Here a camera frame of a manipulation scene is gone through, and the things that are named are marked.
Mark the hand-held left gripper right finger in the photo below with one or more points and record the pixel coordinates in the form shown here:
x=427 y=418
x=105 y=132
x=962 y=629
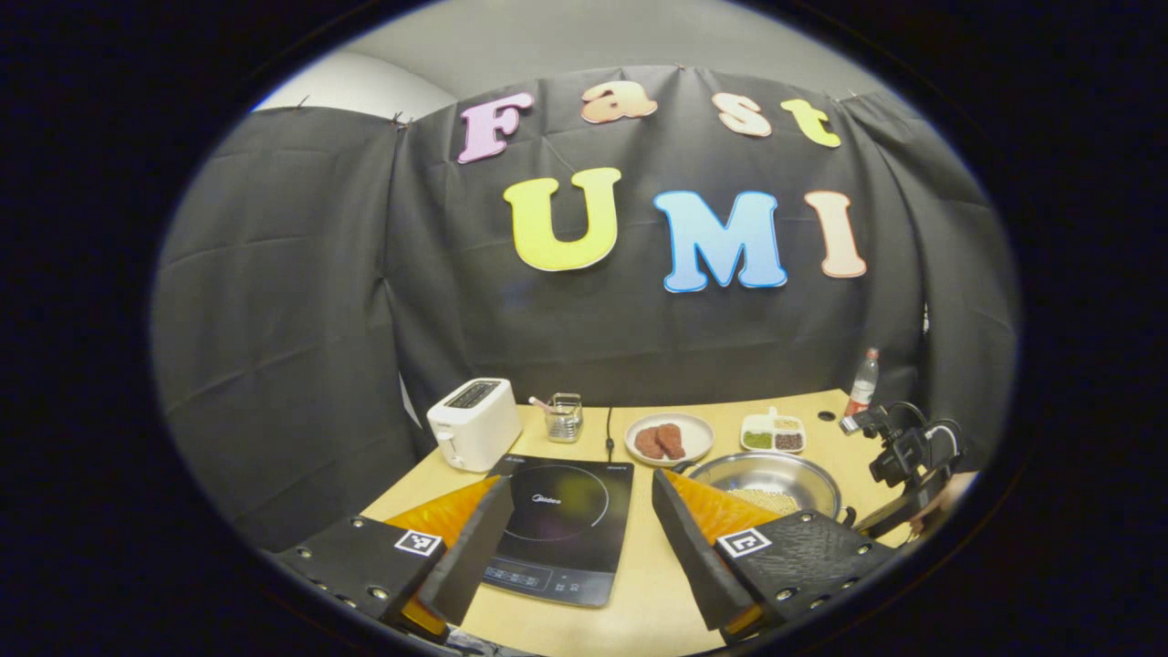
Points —
x=689 y=547

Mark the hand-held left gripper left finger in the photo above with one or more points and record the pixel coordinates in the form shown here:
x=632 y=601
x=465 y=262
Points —
x=474 y=557

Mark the black induction cooktop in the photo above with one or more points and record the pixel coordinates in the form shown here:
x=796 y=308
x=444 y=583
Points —
x=566 y=525

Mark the clear water bottle red label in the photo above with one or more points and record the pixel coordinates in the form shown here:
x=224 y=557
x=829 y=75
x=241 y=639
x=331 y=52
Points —
x=861 y=388

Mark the pile of soybeans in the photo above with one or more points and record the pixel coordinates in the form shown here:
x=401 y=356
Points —
x=766 y=500

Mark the brown meat piece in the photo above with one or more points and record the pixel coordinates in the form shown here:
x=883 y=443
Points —
x=648 y=443
x=672 y=441

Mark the white round plate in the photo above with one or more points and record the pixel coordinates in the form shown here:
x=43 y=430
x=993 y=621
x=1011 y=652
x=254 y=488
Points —
x=698 y=436

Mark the white divided dish of beans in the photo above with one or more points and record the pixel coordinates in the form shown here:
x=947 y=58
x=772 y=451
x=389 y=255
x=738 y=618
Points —
x=772 y=438

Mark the white toaster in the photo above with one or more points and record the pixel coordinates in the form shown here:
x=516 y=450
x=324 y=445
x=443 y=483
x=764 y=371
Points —
x=473 y=424

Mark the pink stick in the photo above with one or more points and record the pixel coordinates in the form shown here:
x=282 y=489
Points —
x=538 y=402

